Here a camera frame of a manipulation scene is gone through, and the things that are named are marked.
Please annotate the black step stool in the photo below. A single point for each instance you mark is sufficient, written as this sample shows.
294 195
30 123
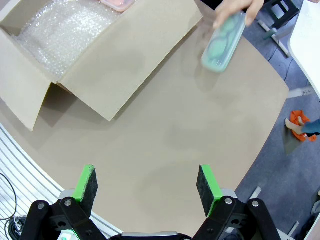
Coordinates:
287 11

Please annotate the orange sandal foot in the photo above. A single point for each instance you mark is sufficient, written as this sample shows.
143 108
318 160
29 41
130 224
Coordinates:
296 115

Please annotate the white side table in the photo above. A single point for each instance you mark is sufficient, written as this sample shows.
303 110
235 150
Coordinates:
310 37

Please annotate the white ribbed aluminium frame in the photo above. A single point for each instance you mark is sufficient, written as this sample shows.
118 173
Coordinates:
25 170

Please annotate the large cardboard box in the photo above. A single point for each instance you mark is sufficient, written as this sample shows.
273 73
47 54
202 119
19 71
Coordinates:
112 70

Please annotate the person right hand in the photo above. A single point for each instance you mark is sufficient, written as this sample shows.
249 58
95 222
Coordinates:
237 6

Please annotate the pink glasses case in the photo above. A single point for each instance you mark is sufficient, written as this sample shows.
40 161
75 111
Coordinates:
117 5

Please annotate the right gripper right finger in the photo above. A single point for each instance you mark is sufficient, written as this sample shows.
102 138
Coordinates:
225 220

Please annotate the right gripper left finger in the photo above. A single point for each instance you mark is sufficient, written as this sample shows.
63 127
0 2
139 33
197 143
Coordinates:
75 217

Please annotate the green glasses case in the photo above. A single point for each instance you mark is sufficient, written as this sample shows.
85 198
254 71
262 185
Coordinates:
220 47

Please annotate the person in blue jeans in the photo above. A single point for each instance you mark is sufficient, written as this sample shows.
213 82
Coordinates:
293 126

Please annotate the clear bubble wrap sheet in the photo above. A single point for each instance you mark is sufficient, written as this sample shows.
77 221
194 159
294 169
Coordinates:
62 32

